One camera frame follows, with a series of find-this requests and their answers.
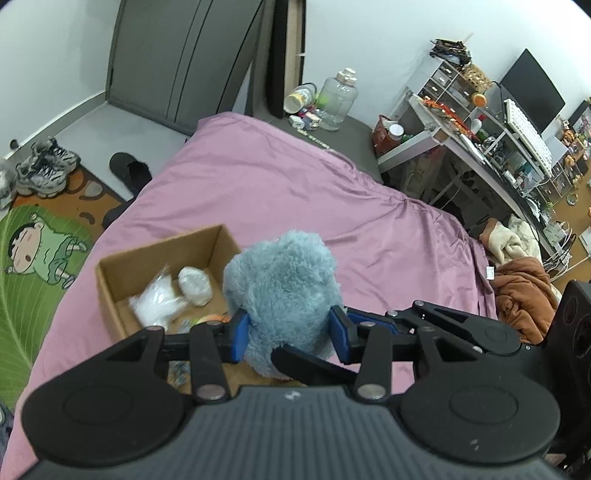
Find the orange burger plush toy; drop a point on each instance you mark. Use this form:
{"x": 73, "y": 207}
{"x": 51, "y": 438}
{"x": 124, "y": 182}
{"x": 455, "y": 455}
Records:
{"x": 214, "y": 318}

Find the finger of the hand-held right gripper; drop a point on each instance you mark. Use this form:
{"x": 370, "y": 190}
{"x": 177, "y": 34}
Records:
{"x": 369, "y": 321}
{"x": 314, "y": 367}

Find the small white boxes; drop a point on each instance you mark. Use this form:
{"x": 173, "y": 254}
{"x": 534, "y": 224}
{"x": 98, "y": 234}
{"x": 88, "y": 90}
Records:
{"x": 304, "y": 119}

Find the green cartoon leaf rug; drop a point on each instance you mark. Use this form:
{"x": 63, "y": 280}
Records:
{"x": 27, "y": 277}

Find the grey-blue plush toy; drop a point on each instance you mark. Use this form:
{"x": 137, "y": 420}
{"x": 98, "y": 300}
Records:
{"x": 281, "y": 286}

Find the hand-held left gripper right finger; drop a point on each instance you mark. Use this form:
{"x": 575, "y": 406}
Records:
{"x": 339, "y": 334}

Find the clear water jug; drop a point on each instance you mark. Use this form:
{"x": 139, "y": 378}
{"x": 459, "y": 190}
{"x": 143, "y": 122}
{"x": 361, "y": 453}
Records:
{"x": 338, "y": 99}

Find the black framed board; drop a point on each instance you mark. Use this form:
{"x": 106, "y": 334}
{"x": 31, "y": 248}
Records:
{"x": 282, "y": 55}

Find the woven basket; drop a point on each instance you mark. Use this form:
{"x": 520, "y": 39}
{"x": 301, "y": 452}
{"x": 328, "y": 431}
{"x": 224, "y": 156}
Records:
{"x": 477, "y": 78}

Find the white keyboard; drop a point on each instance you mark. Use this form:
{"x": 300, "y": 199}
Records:
{"x": 528, "y": 134}

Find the pink bed sheet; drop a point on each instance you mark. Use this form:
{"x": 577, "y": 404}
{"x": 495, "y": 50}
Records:
{"x": 277, "y": 184}

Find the brown blanket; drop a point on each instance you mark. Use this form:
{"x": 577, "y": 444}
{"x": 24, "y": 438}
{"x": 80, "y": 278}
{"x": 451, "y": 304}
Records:
{"x": 526, "y": 295}

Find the grey door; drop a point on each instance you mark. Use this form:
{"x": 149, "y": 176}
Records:
{"x": 184, "y": 60}

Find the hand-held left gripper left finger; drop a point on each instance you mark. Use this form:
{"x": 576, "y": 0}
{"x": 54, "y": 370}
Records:
{"x": 240, "y": 334}

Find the white drawer organizer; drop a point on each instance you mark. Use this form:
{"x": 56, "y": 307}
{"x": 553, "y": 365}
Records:
{"x": 441, "y": 81}

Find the brown cardboard box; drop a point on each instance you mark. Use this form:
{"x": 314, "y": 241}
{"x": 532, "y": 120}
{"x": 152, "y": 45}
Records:
{"x": 203, "y": 249}

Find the red bag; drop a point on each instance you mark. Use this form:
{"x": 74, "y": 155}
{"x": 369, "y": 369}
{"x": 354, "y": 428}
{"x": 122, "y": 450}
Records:
{"x": 385, "y": 138}

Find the white round soft ball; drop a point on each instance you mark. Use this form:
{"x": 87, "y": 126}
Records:
{"x": 194, "y": 284}

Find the white bottle red cap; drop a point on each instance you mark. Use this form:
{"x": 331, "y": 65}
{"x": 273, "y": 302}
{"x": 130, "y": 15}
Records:
{"x": 478, "y": 124}

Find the grey sneaker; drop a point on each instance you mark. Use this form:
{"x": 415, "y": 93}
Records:
{"x": 39, "y": 177}
{"x": 57, "y": 154}

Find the white desk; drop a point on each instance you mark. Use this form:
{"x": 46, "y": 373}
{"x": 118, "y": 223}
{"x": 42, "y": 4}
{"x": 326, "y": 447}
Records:
{"x": 415, "y": 145}

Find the white plastic bag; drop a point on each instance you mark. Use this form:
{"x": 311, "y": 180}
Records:
{"x": 157, "y": 300}

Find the black slipper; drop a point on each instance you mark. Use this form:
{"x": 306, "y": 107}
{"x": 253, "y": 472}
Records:
{"x": 131, "y": 171}

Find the black monitor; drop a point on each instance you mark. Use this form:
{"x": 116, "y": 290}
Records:
{"x": 533, "y": 90}

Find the tipped paper cup container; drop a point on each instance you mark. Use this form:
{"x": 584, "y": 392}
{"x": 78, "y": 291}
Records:
{"x": 299, "y": 98}

